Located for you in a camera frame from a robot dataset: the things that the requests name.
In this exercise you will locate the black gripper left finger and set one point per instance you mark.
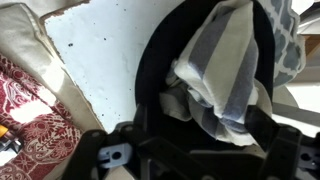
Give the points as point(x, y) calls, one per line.
point(141, 115)

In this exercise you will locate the red patterned towel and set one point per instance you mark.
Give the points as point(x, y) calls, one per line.
point(40, 140)

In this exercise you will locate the grey striped towel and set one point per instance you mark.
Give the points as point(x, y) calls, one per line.
point(220, 66)

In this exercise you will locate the grey white patterned pillow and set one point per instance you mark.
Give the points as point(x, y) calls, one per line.
point(290, 56)

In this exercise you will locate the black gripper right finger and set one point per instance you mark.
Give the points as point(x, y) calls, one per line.
point(261, 126)

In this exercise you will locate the white wooden chair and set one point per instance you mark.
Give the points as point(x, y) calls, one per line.
point(100, 60)

